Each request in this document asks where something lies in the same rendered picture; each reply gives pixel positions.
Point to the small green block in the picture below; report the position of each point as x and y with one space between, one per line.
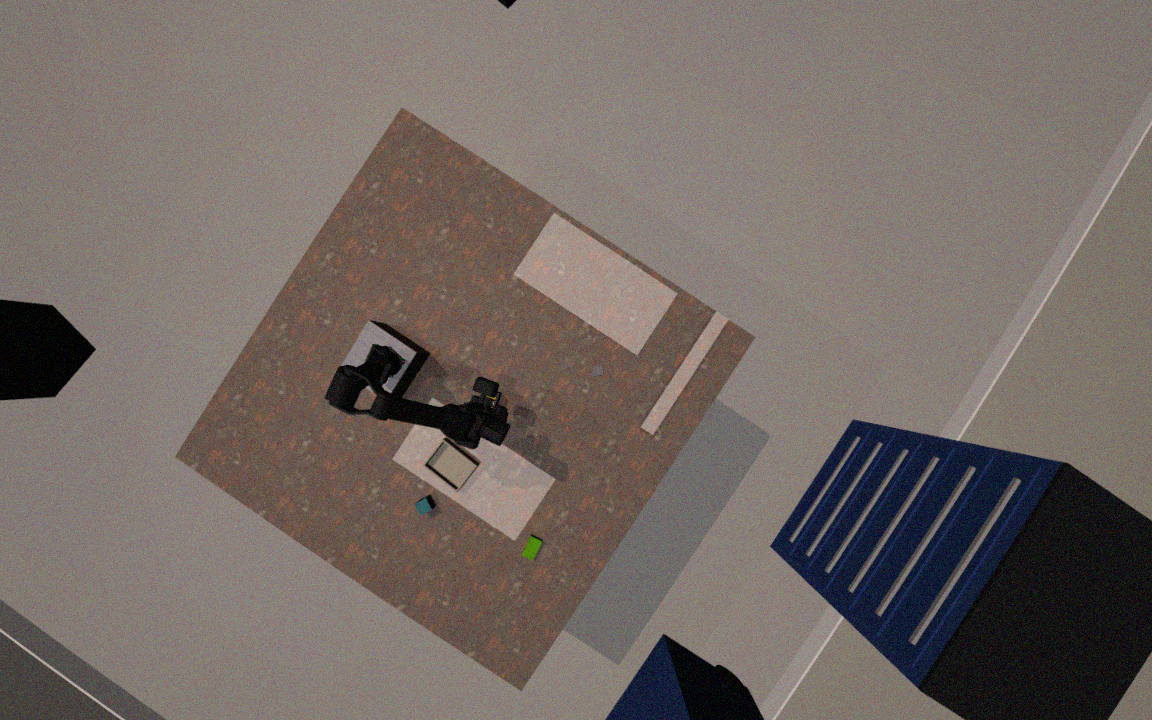
532 547

